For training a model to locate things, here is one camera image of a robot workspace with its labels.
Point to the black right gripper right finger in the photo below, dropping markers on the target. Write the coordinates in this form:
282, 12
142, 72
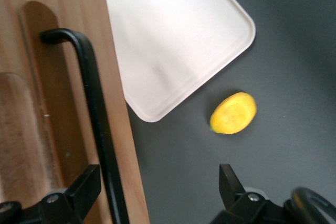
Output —
231, 190

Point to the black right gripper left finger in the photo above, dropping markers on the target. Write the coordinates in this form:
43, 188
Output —
78, 197

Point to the wooden drawer front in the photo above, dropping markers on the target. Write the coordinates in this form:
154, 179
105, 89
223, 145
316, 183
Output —
120, 129

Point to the yellow lemon half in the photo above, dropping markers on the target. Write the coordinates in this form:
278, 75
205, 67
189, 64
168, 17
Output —
233, 113

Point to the white plastic tray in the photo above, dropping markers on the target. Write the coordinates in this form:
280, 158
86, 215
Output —
170, 37

